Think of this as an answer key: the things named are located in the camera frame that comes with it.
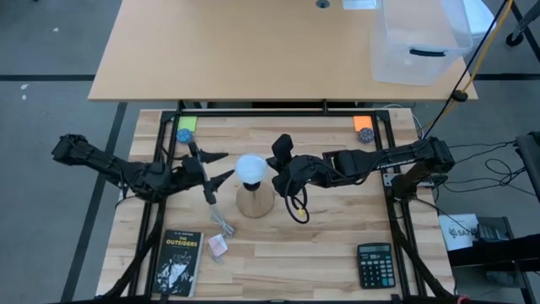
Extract black hanging cable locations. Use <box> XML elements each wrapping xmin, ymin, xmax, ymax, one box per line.
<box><xmin>420</xmin><ymin>0</ymin><xmax>510</xmax><ymax>138</ymax></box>

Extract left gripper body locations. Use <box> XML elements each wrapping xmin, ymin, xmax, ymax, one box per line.
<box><xmin>179</xmin><ymin>141</ymin><xmax>219</xmax><ymax>206</ymax></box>

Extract white paper sheet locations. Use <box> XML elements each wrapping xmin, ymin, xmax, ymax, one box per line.
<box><xmin>342</xmin><ymin>0</ymin><xmax>377</xmax><ymax>11</ymax></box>

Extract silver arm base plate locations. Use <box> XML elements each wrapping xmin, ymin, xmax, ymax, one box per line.
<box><xmin>381</xmin><ymin>171</ymin><xmax>435</xmax><ymax>190</ymax></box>

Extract white light bulb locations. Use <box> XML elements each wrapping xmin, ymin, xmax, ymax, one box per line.
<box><xmin>234</xmin><ymin>152</ymin><xmax>268</xmax><ymax>186</ymax></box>

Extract green sticky note pad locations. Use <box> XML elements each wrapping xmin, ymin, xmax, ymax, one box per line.
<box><xmin>176</xmin><ymin>116</ymin><xmax>198</xmax><ymax>133</ymax></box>

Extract light wooden desk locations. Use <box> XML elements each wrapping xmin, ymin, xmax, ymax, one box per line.
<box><xmin>87</xmin><ymin>0</ymin><xmax>479</xmax><ymax>103</ymax></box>

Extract white red cord tag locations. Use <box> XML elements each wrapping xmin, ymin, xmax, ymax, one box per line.
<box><xmin>206</xmin><ymin>234</ymin><xmax>230</xmax><ymax>265</ymax></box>

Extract white printed paper sign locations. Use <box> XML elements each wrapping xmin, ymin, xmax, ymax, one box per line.
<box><xmin>438</xmin><ymin>213</ymin><xmax>481</xmax><ymax>252</ymax></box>

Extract black desk calculator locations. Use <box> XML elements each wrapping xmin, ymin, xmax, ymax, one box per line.
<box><xmin>356</xmin><ymin>242</ymin><xmax>397</xmax><ymax>290</ymax></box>

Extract wooden base lamp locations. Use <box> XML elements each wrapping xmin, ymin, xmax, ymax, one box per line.
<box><xmin>235</xmin><ymin>180</ymin><xmax>276</xmax><ymax>220</ymax></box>

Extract clear plastic storage bin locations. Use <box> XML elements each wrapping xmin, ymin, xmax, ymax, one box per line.
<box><xmin>370</xmin><ymin>0</ymin><xmax>473</xmax><ymax>87</ymax></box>

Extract chair leg with caster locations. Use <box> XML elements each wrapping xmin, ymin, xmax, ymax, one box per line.
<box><xmin>505</xmin><ymin>0</ymin><xmax>540</xmax><ymax>47</ymax></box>

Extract black equipment box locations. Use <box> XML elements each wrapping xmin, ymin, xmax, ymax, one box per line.
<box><xmin>446</xmin><ymin>216</ymin><xmax>540</xmax><ymax>288</ymax></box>

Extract orange sticky note pad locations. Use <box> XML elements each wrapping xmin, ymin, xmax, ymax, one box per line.
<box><xmin>352</xmin><ymin>115</ymin><xmax>375</xmax><ymax>133</ymax></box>

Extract black Outsiders paperback book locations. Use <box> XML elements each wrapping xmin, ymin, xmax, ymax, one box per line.
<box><xmin>151</xmin><ymin>229</ymin><xmax>205</xmax><ymax>298</ymax></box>

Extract black floor cables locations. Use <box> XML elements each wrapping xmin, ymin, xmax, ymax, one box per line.
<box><xmin>438</xmin><ymin>141</ymin><xmax>528</xmax><ymax>198</ymax></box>

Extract yellow hanging cable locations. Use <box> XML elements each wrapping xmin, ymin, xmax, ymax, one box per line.
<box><xmin>421</xmin><ymin>0</ymin><xmax>515</xmax><ymax>132</ymax></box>

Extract black cable with yellow tag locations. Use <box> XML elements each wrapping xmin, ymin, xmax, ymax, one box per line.
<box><xmin>284</xmin><ymin>181</ymin><xmax>311</xmax><ymax>225</ymax></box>

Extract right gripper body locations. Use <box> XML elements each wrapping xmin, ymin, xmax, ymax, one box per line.
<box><xmin>272</xmin><ymin>133</ymin><xmax>322</xmax><ymax>198</ymax></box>

